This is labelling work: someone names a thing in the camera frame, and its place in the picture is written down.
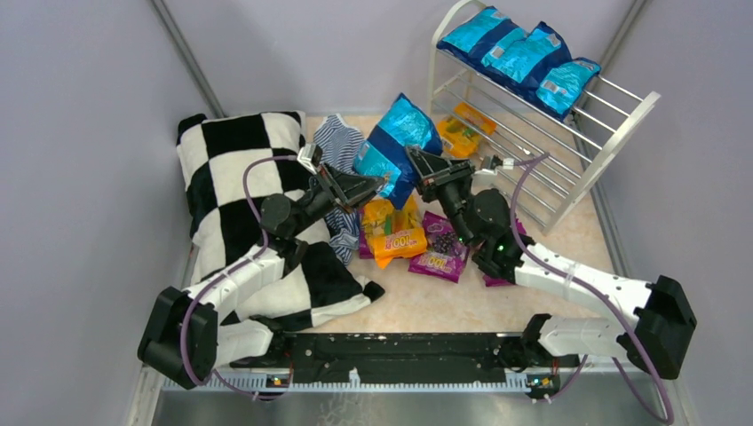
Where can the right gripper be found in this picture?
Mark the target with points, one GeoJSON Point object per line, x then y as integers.
{"type": "Point", "coordinates": [441, 176]}

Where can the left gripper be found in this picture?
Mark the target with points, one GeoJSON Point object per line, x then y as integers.
{"type": "Point", "coordinates": [332, 186]}

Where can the blue Slendy candy bag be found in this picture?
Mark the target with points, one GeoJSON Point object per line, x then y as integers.
{"type": "Point", "coordinates": [384, 154]}

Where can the orange 100 candy bag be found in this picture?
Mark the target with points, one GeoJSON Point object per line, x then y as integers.
{"type": "Point", "coordinates": [393, 233]}

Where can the purple grape candy bag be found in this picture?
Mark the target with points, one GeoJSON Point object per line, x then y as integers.
{"type": "Point", "coordinates": [446, 256]}
{"type": "Point", "coordinates": [498, 282]}

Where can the blue candy bag front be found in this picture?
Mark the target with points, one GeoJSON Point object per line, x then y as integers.
{"type": "Point", "coordinates": [482, 39]}

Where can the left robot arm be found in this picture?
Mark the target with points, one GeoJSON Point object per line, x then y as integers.
{"type": "Point", "coordinates": [186, 339]}

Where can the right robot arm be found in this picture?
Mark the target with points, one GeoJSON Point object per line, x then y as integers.
{"type": "Point", "coordinates": [650, 323]}

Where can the orange candy bag under rack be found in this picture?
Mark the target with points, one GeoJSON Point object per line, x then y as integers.
{"type": "Point", "coordinates": [460, 131]}

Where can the blue white striped cloth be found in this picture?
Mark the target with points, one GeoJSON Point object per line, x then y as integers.
{"type": "Point", "coordinates": [339, 143]}

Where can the white metal shoe rack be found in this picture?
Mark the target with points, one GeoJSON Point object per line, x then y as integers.
{"type": "Point", "coordinates": [581, 147]}

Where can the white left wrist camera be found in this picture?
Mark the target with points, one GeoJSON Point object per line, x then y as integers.
{"type": "Point", "coordinates": [309, 157]}

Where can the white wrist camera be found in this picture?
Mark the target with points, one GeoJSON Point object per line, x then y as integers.
{"type": "Point", "coordinates": [309, 157]}
{"type": "Point", "coordinates": [490, 165]}

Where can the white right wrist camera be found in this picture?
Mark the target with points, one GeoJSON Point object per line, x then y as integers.
{"type": "Point", "coordinates": [490, 165]}

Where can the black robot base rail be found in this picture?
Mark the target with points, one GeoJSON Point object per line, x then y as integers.
{"type": "Point", "coordinates": [411, 358]}

